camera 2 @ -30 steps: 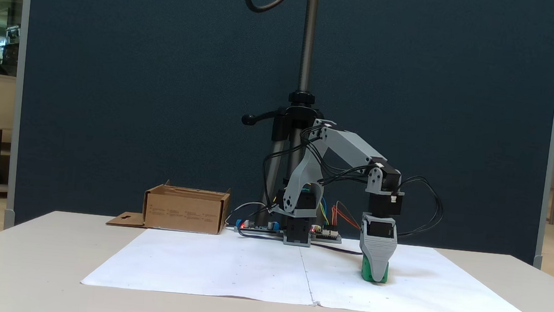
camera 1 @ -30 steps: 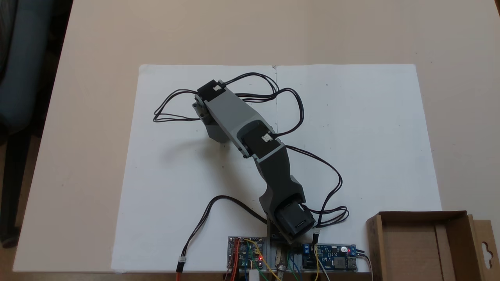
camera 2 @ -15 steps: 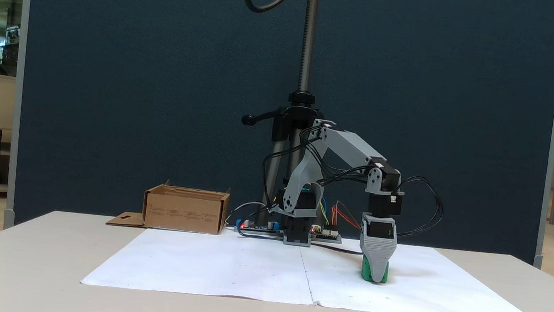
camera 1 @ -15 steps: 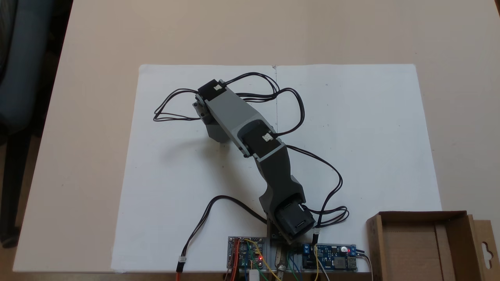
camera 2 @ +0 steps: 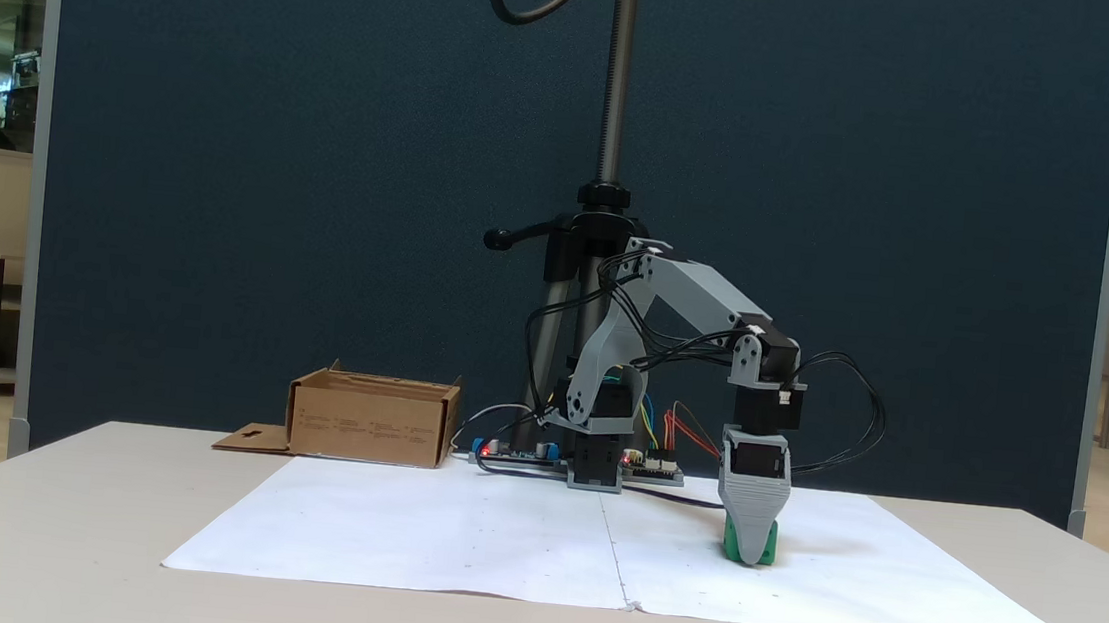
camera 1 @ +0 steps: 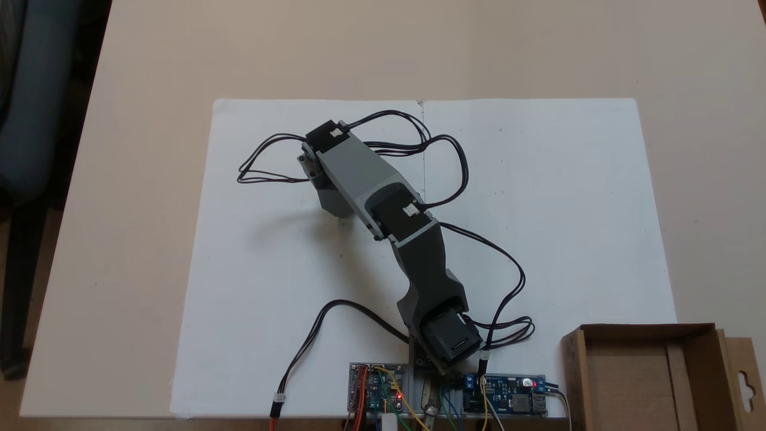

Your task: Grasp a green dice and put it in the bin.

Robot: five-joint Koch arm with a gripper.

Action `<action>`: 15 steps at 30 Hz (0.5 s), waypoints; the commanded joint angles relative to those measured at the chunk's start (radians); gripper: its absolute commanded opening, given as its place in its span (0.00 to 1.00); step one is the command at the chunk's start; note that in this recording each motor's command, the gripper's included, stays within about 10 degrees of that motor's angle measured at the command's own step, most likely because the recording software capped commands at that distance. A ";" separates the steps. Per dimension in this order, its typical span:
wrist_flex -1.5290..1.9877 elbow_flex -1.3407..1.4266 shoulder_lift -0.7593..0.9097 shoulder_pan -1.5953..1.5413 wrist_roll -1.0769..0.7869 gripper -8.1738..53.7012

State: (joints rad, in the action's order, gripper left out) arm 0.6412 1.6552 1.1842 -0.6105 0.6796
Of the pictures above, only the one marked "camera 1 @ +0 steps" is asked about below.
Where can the brown cardboard box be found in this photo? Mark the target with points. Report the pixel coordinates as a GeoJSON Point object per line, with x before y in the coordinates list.
{"type": "Point", "coordinates": [634, 383]}

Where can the metal clamp screw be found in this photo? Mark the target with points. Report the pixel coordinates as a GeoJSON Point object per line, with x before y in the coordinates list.
{"type": "Point", "coordinates": [429, 401]}

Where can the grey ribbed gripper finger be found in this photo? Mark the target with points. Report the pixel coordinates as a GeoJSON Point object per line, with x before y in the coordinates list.
{"type": "Point", "coordinates": [338, 200]}

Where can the blue circuit board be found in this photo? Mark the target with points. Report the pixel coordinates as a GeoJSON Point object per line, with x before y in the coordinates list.
{"type": "Point", "coordinates": [508, 398]}

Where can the dark office chair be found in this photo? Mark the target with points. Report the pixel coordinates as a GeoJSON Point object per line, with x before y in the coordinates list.
{"type": "Point", "coordinates": [36, 120]}

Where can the white paper sheet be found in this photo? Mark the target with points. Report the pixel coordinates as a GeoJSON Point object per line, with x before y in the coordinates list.
{"type": "Point", "coordinates": [251, 269]}
{"type": "Point", "coordinates": [598, 239]}

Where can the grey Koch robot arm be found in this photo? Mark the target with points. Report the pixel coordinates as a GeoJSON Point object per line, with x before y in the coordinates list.
{"type": "Point", "coordinates": [359, 173]}

